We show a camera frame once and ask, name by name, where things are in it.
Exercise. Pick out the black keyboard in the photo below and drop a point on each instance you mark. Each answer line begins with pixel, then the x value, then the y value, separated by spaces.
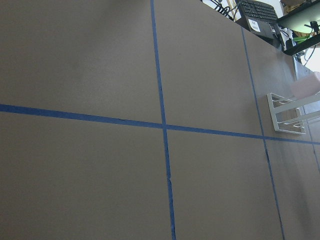
pixel 258 10

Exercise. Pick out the black computer monitor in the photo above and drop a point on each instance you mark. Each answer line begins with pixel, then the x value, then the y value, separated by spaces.
pixel 303 19

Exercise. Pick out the pink plastic cup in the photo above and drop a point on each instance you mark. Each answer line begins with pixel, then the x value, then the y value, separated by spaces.
pixel 306 86

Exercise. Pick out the white wire cup rack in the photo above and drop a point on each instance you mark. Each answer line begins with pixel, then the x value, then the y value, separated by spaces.
pixel 288 116

